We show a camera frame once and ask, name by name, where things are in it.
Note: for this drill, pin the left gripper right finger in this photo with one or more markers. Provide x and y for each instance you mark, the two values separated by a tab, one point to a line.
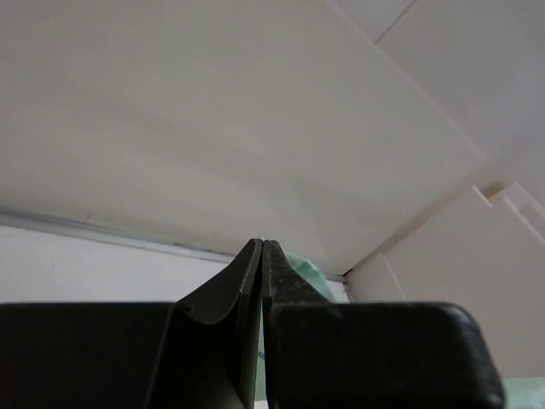
362	353

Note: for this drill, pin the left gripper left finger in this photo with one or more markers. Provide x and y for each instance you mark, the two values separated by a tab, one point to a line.
198	352

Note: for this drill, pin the green cartoon print cloth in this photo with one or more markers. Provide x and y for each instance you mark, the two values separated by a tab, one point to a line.
311	277

